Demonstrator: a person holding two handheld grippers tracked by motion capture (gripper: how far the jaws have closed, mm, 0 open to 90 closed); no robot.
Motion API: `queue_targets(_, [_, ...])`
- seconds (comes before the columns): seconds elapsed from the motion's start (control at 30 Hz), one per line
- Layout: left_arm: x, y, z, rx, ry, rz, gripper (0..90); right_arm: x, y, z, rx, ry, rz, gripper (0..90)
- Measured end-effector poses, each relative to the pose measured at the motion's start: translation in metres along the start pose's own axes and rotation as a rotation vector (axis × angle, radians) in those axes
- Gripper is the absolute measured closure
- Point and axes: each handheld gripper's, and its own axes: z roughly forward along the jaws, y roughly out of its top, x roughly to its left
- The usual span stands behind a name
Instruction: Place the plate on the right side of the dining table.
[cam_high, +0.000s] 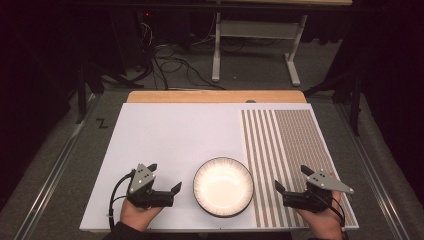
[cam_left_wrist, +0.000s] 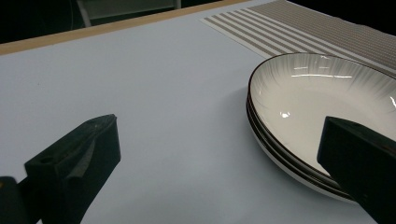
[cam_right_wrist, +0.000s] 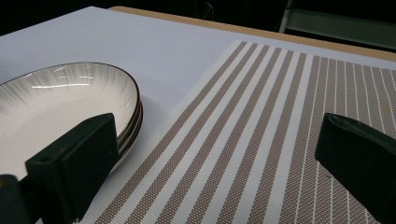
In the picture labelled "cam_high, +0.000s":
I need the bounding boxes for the person's left hand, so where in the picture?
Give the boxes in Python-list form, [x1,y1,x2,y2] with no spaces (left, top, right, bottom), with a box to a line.
[120,198,164,232]

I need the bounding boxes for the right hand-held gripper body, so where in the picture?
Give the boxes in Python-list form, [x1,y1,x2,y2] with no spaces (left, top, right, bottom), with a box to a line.
[283,169,355,213]

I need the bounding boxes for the white plate with dark rim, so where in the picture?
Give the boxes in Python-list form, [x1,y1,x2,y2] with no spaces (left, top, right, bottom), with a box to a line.
[192,156,255,219]

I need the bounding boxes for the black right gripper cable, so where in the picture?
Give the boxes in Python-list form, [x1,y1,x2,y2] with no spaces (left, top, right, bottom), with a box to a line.
[319,193,350,240]

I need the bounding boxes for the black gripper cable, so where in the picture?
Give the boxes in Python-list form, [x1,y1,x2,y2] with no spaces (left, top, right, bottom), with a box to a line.
[107,169,138,231]
[319,193,350,240]

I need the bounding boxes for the aluminium floor rail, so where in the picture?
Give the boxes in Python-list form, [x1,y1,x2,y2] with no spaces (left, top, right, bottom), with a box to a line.
[335,102,412,240]
[13,94,102,240]

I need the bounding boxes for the black tripod stand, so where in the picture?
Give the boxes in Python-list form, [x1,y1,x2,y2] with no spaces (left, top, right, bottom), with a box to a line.
[75,62,145,125]
[302,69,365,137]

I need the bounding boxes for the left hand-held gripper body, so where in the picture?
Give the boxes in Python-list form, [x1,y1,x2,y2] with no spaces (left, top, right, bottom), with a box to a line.
[126,163,176,210]

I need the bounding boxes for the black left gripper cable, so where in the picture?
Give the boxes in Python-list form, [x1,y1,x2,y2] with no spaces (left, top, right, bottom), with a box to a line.
[107,169,138,231]

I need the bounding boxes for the black floor cables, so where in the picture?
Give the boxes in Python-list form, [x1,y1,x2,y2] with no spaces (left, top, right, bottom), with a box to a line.
[138,19,228,92]

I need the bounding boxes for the striped placemat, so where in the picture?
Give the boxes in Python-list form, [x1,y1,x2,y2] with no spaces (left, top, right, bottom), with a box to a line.
[240,108,360,229]

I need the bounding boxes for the white metal stand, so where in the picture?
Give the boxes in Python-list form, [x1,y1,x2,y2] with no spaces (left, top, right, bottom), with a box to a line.
[211,11,309,88]

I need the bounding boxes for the person's right hand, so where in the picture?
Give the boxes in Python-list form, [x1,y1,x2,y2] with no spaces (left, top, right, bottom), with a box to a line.
[294,192,344,240]

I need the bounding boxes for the white striped table mat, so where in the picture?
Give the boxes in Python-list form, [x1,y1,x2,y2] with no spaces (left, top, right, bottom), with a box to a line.
[79,102,360,232]

